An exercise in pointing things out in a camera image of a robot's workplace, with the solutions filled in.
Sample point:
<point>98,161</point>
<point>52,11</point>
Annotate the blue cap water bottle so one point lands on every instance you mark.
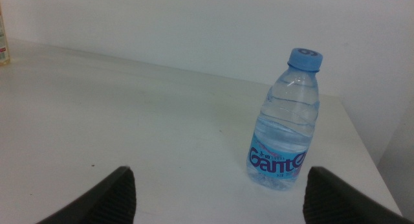
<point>284,130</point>

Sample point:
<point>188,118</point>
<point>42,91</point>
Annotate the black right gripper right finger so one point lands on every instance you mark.
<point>333,204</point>

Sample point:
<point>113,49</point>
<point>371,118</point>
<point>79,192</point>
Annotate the yellow liquid bottle green label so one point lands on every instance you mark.
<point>3,46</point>

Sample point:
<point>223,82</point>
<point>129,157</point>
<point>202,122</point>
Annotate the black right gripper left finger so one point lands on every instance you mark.
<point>106,201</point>

